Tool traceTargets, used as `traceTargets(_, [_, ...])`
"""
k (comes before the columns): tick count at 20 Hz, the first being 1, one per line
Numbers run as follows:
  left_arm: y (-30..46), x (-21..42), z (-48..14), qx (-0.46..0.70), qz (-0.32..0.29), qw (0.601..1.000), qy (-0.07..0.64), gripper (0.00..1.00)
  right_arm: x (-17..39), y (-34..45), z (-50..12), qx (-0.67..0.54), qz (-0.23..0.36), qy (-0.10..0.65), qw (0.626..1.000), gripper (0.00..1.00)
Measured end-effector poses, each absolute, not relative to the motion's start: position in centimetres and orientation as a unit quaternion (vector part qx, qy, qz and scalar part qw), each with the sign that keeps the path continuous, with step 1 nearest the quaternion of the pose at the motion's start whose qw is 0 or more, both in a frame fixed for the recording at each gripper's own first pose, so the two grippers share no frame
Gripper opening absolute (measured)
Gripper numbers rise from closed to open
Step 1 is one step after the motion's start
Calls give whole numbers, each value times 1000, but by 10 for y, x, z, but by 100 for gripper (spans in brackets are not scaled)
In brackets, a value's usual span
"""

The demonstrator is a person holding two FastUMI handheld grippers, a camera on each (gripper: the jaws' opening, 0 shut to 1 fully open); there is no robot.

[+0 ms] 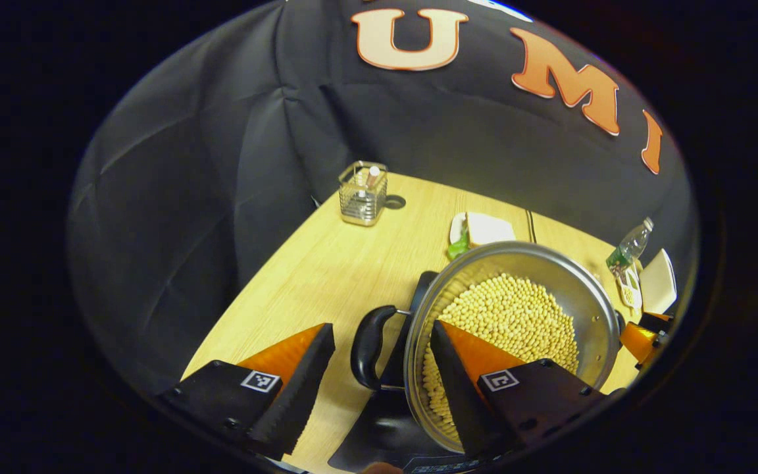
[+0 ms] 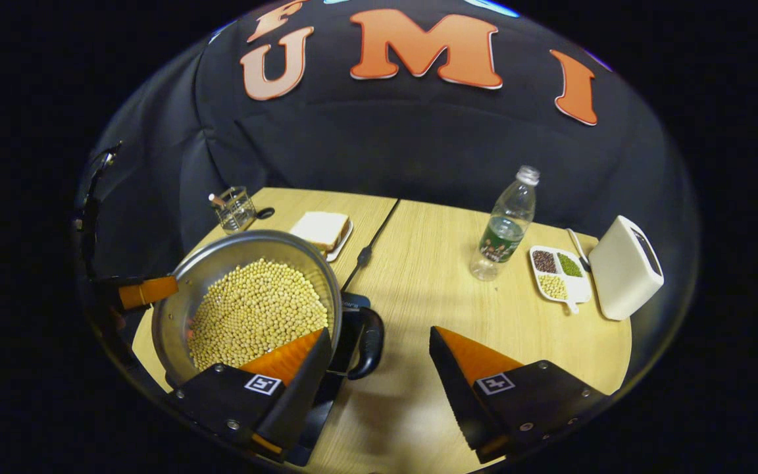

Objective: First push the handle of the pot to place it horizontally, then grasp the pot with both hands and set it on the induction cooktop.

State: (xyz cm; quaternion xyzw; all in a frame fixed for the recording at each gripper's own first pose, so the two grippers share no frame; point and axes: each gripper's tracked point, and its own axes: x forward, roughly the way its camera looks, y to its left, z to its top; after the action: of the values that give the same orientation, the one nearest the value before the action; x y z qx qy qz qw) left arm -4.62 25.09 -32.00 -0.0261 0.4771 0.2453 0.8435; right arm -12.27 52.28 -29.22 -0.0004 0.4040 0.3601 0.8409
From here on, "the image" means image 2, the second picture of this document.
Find black power cable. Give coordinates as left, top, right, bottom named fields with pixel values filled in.
left=340, top=197, right=401, bottom=294

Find white spoon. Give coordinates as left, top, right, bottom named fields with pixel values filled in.
left=567, top=228, right=592, bottom=273

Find white plate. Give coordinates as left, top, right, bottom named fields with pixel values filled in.
left=323, top=221, right=355, bottom=263

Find wire utensil holder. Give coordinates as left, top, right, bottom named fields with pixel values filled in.
left=208, top=186, right=259, bottom=236

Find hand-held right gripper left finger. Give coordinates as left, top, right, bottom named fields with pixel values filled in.
left=165, top=327, right=334, bottom=461

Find sandwich with lettuce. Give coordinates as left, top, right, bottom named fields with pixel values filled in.
left=289, top=211, right=351, bottom=255

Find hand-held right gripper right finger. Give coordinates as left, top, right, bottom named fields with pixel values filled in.
left=429, top=326, right=610, bottom=465

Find black induction cooktop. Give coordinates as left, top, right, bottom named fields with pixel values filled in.
left=284, top=292, right=374, bottom=468

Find clear plastic water bottle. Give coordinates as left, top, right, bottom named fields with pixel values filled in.
left=470, top=165, right=541, bottom=282

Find white rounded box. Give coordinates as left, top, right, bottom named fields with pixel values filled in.
left=588, top=215, right=665, bottom=321

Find steel pot with black handles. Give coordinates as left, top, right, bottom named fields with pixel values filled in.
left=151, top=229, right=385, bottom=389

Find white divided dish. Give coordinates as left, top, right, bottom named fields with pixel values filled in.
left=529, top=245, right=594, bottom=315

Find heap of small yellow beans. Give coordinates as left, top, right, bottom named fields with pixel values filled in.
left=539, top=275, right=569, bottom=301

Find pile of soybeans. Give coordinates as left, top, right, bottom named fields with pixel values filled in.
left=187, top=258, right=330, bottom=372

